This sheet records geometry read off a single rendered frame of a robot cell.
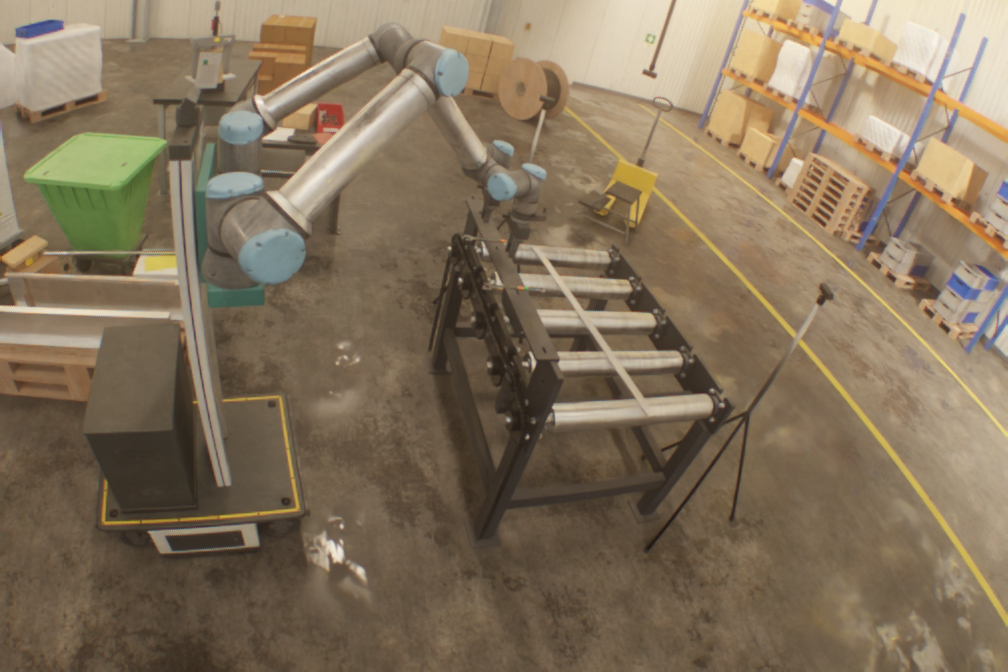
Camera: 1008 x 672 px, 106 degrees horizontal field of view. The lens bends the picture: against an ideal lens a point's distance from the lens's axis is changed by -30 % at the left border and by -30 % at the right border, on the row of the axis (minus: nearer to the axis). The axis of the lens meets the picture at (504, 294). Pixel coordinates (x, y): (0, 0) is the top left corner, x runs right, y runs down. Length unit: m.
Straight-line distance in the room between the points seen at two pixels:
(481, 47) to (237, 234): 8.39
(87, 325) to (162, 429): 1.32
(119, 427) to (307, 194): 1.12
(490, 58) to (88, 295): 7.66
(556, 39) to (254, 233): 11.88
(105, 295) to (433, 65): 2.49
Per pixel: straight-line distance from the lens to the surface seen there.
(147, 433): 1.98
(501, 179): 1.77
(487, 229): 2.51
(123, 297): 3.31
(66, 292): 3.45
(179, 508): 2.36
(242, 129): 1.80
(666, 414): 2.32
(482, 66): 9.53
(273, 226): 1.24
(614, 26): 13.34
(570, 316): 2.56
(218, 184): 1.40
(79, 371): 3.18
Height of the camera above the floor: 2.31
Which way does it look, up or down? 33 degrees down
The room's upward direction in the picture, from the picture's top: 17 degrees clockwise
